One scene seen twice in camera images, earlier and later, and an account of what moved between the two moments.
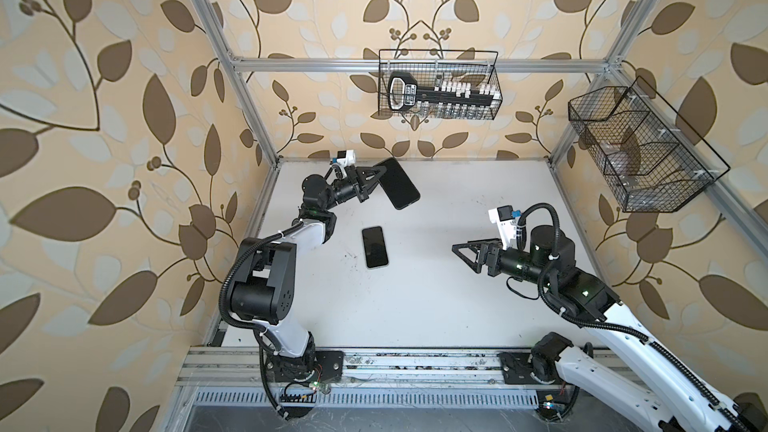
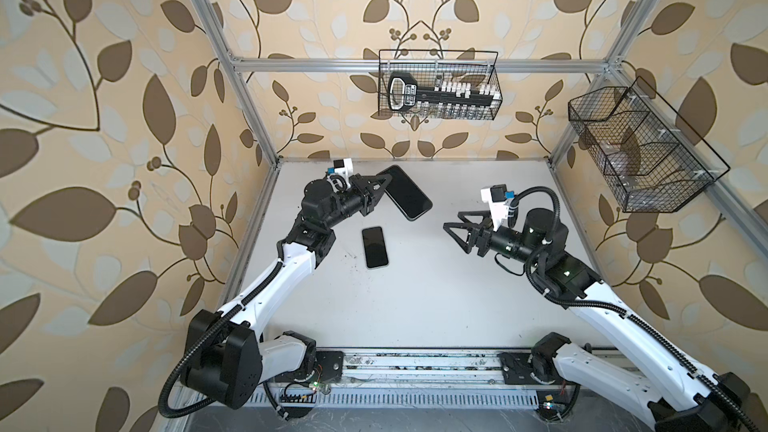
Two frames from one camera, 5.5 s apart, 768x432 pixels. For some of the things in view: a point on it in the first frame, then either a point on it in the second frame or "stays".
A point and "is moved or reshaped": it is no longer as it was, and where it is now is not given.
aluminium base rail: (232, 378) stays
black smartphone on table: (374, 247) stays
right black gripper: (483, 245) -> (484, 232)
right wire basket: (654, 160) stays
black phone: (397, 185) is moved or reshaped
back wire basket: (439, 85) stays
